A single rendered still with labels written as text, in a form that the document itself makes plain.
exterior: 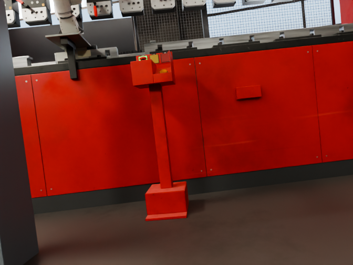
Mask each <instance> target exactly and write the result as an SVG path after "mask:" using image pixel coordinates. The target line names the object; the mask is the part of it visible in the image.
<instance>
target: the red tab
mask: <svg viewBox="0 0 353 265"><path fill-rule="evenodd" d="M235 90H236V99H244V98H254V97H261V96H262V95H261V86H260V85H256V86H247V87H237V88H235Z"/></svg>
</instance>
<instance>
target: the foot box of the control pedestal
mask: <svg viewBox="0 0 353 265"><path fill-rule="evenodd" d="M145 198H146V207H147V217H146V221H154V220H167V219H180V218H187V214H188V206H189V197H188V188H187V182H186V181H183V182H173V186H172V188H163V189H161V186H160V184H154V185H151V187H150V188H149V190H148V191H147V192H146V194H145Z"/></svg>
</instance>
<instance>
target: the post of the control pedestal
mask: <svg viewBox="0 0 353 265"><path fill-rule="evenodd" d="M149 91H150V100H151V109H152V118H153V127H154V136H155V145H156V150H157V159H158V168H159V177H160V186H161V189H163V188H172V186H173V180H172V171H171V162H170V153H169V144H168V134H167V125H166V120H165V111H164V102H163V92H162V85H160V84H156V85H149Z"/></svg>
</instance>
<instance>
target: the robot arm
mask: <svg viewBox="0 0 353 265"><path fill-rule="evenodd" d="M53 2H54V5H55V8H56V11H57V14H58V17H59V24H60V28H61V29H60V31H59V34H66V33H77V32H79V30H80V31H81V32H80V34H82V33H83V32H84V30H83V29H82V28H80V27H79V25H78V22H77V20H76V18H75V16H74V15H73V14H72V13H73V12H74V11H73V10H72V9H71V6H72V5H78V4H81V3H82V0H53Z"/></svg>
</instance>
